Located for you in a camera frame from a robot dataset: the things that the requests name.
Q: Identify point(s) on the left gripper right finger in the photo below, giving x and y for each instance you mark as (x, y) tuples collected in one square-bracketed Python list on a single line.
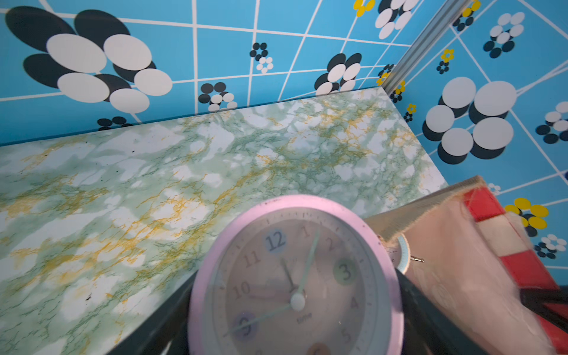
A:
[(427, 330)]

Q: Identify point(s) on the blue twin-bell alarm clock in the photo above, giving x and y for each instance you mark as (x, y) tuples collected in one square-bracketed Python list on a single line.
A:
[(400, 255)]

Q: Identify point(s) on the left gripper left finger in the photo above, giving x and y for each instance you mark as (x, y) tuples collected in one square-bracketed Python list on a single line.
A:
[(166, 330)]

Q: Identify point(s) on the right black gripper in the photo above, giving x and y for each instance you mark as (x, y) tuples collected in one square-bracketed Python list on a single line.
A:
[(550, 305)]

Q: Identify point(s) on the pink round alarm clock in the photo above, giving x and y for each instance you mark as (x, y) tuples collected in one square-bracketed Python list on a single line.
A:
[(296, 274)]

